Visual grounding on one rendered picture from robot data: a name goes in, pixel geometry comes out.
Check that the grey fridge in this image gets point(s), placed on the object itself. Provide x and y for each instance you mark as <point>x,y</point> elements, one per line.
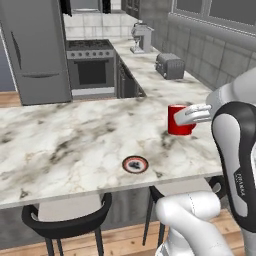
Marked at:
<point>36,50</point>

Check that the grey-framed window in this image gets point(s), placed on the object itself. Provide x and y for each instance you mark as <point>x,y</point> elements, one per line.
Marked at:
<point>215,13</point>

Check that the grey oven with hob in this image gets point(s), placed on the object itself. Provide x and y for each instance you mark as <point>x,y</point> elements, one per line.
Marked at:
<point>90,66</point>

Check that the grey stand mixer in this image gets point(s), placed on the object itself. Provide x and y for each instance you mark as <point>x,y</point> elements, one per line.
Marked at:
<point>141,38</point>

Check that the red cup of tea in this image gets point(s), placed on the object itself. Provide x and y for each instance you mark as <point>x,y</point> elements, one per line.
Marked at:
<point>178,129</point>

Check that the dark range hood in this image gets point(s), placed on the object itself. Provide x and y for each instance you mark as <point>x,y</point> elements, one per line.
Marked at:
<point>85,6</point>

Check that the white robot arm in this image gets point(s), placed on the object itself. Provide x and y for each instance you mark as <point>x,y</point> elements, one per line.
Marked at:
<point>233,160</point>

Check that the black stool with white seat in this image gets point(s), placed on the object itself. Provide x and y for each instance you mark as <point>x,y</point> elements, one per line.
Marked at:
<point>66,216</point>
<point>180,193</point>

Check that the red-rimmed dark saucer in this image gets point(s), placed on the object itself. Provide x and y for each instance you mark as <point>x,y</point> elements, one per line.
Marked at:
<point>135,164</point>

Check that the grey toaster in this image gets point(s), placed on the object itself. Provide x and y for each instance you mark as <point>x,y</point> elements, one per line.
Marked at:
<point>170,65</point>

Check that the dark base cupboards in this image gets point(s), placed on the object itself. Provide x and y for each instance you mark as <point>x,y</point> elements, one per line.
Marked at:
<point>128,83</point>

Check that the dark wall cupboards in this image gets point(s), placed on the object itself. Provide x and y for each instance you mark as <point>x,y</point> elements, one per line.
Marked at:
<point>141,8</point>

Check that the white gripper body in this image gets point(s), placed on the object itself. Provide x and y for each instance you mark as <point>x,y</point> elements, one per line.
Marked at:
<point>193,114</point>

